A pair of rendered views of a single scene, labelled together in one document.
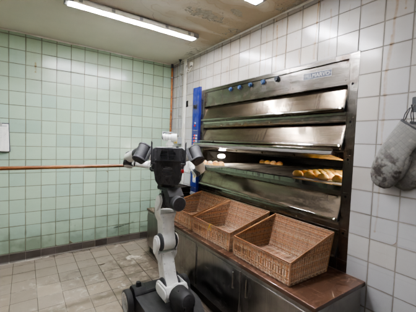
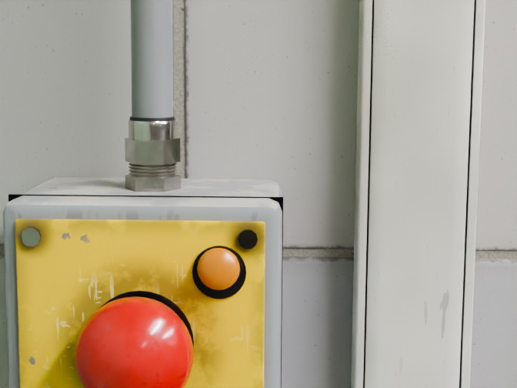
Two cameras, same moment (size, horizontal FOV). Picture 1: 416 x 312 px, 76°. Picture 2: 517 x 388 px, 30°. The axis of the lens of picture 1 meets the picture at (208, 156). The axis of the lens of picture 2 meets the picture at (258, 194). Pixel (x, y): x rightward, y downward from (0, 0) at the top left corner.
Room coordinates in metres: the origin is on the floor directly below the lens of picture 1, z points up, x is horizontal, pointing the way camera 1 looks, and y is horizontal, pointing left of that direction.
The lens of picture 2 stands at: (3.58, 0.72, 1.56)
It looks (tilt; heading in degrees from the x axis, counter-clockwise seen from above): 8 degrees down; 306
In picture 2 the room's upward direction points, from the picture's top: straight up
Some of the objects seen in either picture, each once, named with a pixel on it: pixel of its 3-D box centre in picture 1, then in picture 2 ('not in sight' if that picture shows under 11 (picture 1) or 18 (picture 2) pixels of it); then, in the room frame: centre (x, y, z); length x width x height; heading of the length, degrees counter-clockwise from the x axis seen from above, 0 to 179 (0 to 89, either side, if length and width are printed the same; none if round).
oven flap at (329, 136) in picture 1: (254, 135); not in sight; (2.61, -0.44, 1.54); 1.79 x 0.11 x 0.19; 35
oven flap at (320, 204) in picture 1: (251, 187); not in sight; (2.61, -0.44, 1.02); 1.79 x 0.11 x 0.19; 35
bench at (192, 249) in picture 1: (218, 262); not in sight; (2.54, -0.15, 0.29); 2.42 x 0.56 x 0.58; 35
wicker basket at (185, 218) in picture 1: (197, 208); not in sight; (2.93, 0.10, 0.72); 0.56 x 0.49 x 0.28; 34
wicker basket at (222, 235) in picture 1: (229, 221); not in sight; (2.45, -0.23, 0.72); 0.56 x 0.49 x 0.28; 35
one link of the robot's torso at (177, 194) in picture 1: (171, 197); not in sight; (2.12, 0.28, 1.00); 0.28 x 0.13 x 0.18; 34
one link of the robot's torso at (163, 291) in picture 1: (171, 287); not in sight; (2.08, 0.25, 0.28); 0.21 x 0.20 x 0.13; 34
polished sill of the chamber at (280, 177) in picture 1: (254, 173); not in sight; (2.63, -0.46, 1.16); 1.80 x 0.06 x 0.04; 35
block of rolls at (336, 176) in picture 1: (333, 174); not in sight; (2.39, -1.14, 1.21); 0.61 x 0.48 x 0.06; 125
